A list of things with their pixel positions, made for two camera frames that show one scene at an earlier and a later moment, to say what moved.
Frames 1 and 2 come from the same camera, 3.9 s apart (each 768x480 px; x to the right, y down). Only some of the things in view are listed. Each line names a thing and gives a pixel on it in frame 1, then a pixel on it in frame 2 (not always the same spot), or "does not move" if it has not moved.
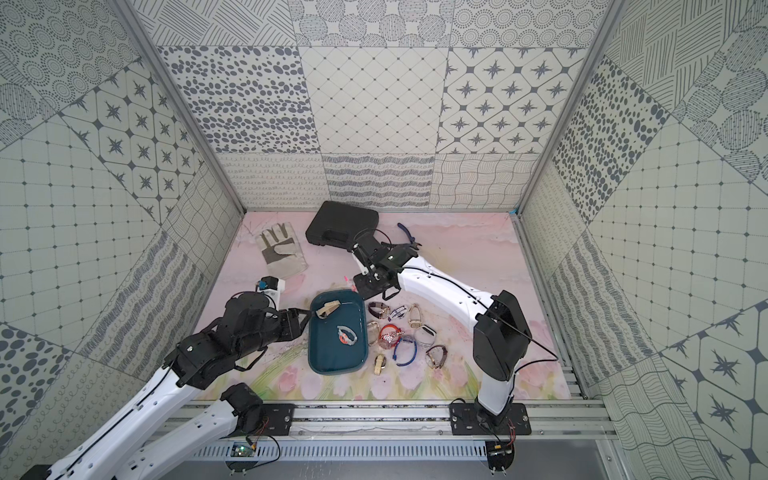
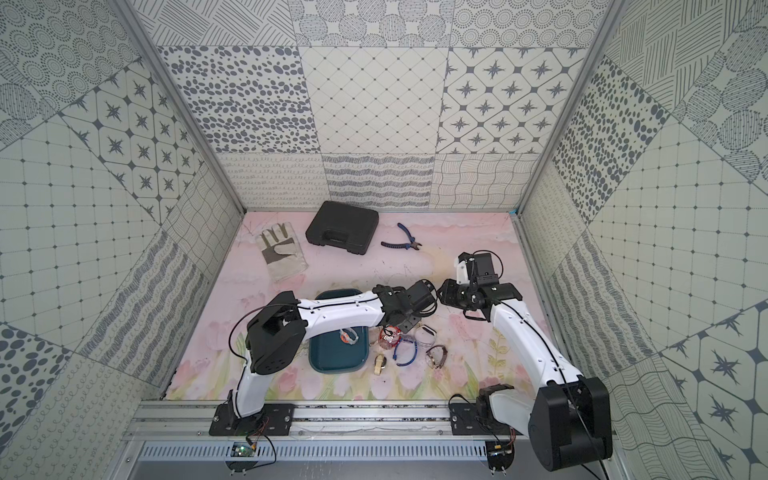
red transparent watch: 389,335 does not move
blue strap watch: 414,356 does not move
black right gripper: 364,291 → 449,288
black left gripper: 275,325 → 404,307
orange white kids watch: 346,335 does not move
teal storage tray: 338,342 does not move
